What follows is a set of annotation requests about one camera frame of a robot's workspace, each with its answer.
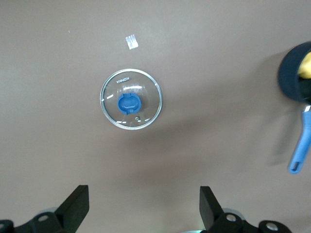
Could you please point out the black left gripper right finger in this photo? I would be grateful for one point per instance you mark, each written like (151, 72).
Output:
(210, 208)

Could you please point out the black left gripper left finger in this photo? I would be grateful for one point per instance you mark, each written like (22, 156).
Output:
(75, 206)

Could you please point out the glass lid with blue knob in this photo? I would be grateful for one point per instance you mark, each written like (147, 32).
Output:
(128, 104)

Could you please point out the yellow potato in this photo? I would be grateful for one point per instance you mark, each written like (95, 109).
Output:
(306, 68)

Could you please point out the clear tape patch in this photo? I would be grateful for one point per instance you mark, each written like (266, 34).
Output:
(132, 42)

